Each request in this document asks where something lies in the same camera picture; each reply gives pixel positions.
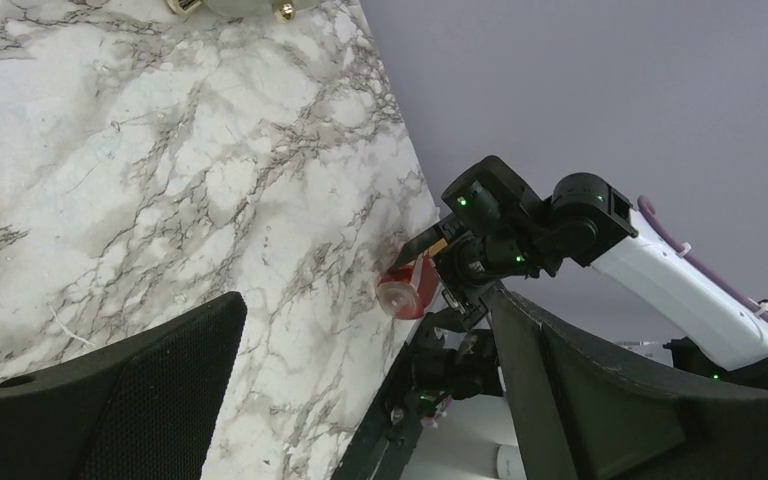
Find red gold drink can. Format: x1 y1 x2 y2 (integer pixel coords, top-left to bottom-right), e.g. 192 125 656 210
376 255 440 321

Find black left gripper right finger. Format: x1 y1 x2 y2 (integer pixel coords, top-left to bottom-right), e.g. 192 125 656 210
489 287 768 479

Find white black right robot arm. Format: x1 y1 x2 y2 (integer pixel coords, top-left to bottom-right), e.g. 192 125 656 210
376 155 768 390

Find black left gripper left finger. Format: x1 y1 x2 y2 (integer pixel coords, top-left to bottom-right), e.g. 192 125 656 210
0 292 247 479

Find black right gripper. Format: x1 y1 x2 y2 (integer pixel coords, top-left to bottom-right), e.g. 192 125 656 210
389 223 557 328

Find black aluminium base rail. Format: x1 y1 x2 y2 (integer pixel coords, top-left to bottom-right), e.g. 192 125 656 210
331 308 505 480

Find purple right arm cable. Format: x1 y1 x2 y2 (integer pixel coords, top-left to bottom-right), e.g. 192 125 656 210
635 194 768 346

